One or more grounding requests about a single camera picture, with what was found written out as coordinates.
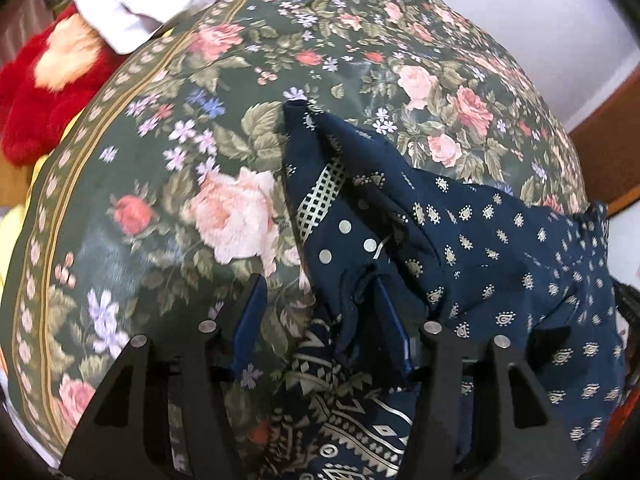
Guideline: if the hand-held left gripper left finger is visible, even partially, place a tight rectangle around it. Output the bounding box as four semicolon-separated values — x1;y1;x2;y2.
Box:
59;273;270;480

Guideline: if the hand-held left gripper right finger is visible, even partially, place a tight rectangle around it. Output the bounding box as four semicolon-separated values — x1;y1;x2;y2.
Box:
371;279;587;480

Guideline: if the navy patterned hoodie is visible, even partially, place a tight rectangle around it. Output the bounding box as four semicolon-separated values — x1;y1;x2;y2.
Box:
250;99;627;480

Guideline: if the green floral blanket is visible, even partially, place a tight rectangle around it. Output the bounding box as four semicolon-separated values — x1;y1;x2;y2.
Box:
0;0;597;480

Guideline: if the yellow bed sheet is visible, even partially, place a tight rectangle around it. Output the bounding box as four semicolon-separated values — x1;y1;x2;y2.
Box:
0;204;40;287

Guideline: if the red plush toy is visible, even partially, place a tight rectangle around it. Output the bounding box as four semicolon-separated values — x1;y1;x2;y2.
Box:
0;2;127;167

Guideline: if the white shirt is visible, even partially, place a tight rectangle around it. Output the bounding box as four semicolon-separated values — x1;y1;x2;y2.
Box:
75;0;262;54

